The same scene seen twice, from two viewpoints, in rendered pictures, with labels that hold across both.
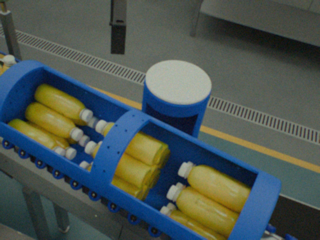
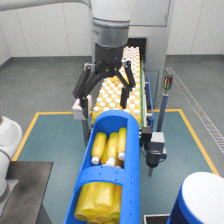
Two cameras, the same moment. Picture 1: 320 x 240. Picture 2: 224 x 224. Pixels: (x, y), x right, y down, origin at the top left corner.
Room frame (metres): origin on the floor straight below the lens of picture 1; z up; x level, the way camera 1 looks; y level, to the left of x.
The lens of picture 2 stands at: (0.56, -0.34, 1.84)
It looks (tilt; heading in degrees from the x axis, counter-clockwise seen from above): 36 degrees down; 73
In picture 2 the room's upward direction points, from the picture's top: straight up
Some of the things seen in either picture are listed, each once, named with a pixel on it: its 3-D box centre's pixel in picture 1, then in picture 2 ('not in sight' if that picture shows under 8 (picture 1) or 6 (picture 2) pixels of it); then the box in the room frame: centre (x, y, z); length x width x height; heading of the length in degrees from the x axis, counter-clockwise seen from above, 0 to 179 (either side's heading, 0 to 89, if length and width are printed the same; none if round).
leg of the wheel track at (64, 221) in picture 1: (58, 200); not in sight; (0.89, 0.44, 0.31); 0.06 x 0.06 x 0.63; 67
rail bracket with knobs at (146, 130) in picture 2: not in sight; (145, 134); (1.05, 0.49, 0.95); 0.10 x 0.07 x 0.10; 157
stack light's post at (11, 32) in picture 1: (26, 101); (156, 141); (1.33, 0.74, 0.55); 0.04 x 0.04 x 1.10; 67
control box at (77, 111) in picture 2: not in sight; (82, 106); (0.66, 0.84, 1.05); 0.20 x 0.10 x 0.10; 67
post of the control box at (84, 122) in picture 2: not in sight; (89, 153); (0.66, 0.84, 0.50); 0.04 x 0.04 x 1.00; 67
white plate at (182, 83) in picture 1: (178, 81); (212, 197); (1.12, -0.06, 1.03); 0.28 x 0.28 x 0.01
